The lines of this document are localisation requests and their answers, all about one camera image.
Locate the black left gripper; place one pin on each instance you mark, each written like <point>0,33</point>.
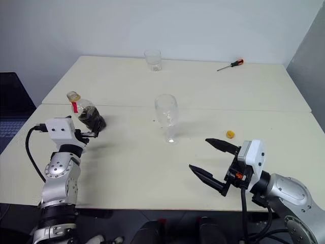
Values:
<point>81,138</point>

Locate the white rounded object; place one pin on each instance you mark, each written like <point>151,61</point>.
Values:
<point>96,240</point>

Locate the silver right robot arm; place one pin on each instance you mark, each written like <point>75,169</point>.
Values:
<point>292,188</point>

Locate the clear tumbler glass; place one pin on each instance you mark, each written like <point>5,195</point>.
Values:
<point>153,59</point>

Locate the clear bottle with dark drink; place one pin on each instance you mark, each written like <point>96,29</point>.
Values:
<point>89,117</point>

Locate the small white object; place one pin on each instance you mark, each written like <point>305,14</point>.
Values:
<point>118,239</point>

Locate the black open laptop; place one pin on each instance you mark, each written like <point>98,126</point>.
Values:
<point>12,101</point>

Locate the orange and black screwdriver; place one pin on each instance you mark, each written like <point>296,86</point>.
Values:
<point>237,62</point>

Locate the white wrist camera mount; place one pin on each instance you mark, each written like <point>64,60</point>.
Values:
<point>256,157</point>
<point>59,130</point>

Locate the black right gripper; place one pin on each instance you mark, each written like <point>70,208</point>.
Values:
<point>236,169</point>

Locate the yellow bottle cap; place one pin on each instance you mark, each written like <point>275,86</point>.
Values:
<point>230,134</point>

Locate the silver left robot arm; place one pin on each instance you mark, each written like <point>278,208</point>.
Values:
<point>58,183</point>

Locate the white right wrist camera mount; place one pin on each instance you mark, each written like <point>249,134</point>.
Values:
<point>256,157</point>

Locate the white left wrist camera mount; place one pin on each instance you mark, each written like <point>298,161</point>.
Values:
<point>59,130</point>

